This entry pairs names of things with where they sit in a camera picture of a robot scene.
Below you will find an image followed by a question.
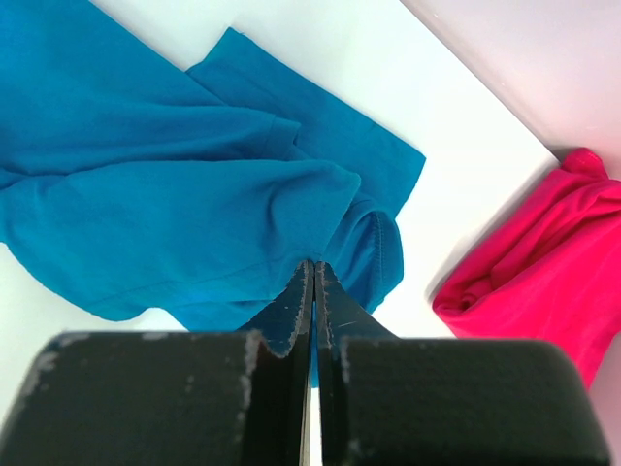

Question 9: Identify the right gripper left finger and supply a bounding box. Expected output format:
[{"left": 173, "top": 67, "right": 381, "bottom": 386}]
[{"left": 1, "top": 261, "right": 314, "bottom": 465}]

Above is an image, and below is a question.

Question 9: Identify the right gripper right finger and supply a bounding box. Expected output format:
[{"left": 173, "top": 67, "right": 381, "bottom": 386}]
[{"left": 314, "top": 262, "right": 609, "bottom": 465}]

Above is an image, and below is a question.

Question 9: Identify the dark blue t shirt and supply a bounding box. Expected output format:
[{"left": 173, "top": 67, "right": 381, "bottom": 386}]
[{"left": 1, "top": 1, "right": 425, "bottom": 331}]

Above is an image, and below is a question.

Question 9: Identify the folded red t shirt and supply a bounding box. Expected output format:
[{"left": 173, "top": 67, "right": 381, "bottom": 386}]
[{"left": 432, "top": 149, "right": 620, "bottom": 385}]

